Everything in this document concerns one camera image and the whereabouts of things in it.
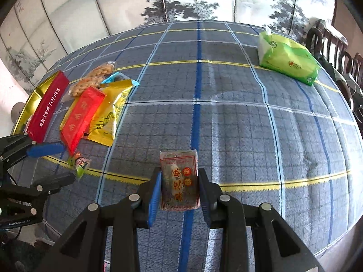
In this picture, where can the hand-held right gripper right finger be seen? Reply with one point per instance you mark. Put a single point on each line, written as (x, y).
(204, 201)

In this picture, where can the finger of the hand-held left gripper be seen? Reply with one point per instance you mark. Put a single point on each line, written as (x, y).
(56, 182)
(45, 149)

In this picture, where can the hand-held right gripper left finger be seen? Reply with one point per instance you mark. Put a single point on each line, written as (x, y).
(154, 201)

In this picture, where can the brown sesame candy packet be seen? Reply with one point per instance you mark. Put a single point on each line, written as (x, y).
(178, 184)

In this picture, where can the small green candy packet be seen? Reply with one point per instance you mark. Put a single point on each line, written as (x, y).
(80, 163)

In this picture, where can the red and gold tin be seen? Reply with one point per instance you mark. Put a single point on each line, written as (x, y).
(48, 107)

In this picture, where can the red snack packet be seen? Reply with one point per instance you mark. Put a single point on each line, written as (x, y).
(80, 119)

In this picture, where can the yellow snack packet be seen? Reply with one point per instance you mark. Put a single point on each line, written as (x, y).
(112, 110)

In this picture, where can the grey round disc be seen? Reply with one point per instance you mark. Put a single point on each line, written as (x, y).
(17, 113)

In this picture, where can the clear peanut snack packet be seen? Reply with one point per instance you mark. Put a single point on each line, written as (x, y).
(82, 87)
(103, 69)

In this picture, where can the blue plaid tablecloth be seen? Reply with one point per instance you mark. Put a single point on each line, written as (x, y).
(241, 119)

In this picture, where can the blue snack packet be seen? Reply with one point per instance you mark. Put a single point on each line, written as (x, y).
(120, 78)

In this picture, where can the painted folding screen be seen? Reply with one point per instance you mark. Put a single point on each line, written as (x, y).
(113, 0)

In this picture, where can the green tissue pack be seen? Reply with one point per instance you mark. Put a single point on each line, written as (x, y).
(286, 56)

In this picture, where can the dark wooden chair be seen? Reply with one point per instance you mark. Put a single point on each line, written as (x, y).
(351, 70)
(316, 38)

